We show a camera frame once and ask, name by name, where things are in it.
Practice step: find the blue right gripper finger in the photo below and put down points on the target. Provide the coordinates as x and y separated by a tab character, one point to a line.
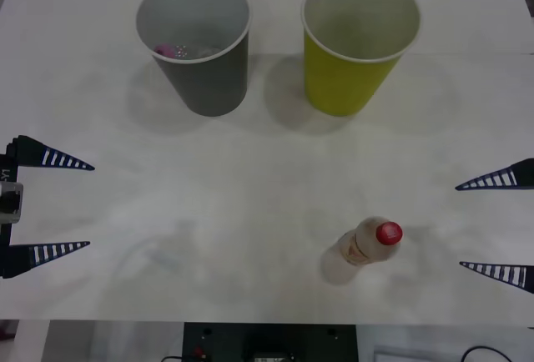
521	276
521	176

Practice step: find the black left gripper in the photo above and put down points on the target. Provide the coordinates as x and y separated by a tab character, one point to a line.
7	168

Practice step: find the clear bottle with red cap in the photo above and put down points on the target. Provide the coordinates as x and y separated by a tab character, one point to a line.
359	249

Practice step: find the yellow-green plastic waste bin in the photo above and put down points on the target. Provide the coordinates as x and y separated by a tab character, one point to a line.
342	86

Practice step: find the clear bottle with pink cap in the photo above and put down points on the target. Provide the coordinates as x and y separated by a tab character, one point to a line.
164	50

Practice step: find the grey plastic waste bin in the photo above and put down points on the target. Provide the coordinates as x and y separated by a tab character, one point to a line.
208	82

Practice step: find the black robot torso base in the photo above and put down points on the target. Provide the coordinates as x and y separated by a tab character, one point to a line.
233	341

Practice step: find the pale grey left wrist camera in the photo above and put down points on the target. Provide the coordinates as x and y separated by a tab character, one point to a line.
10	201

